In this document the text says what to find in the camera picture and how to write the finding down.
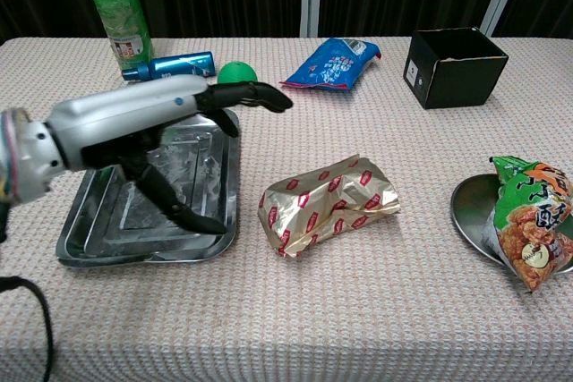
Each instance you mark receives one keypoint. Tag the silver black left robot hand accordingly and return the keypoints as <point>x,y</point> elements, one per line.
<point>116,118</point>

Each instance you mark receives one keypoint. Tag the gold red foil bag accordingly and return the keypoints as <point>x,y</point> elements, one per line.
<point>322,209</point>

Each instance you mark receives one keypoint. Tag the green orange snack bag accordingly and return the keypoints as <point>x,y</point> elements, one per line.
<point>528,230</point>

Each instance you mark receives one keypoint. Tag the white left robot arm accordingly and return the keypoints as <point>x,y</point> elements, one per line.
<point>24,163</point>

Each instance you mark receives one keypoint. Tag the blue metallic bottle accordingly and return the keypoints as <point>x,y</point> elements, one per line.
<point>179,65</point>

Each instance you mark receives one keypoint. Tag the rectangular steel tray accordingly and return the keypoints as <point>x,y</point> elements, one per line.
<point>210,172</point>

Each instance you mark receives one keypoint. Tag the tall green cylinder can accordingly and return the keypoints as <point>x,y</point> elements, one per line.
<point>117,6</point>

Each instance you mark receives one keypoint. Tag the green ball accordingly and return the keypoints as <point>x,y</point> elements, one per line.
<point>237,72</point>

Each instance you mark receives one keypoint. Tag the blue snack bag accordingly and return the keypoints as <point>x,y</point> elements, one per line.
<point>332,66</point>

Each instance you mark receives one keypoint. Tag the beige waffle tablecloth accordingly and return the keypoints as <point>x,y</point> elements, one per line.
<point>340,319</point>

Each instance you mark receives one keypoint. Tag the black open cardboard box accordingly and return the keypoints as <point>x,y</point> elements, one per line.
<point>461,83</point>

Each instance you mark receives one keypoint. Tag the round steel plate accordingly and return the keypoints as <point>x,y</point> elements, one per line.
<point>470,205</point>

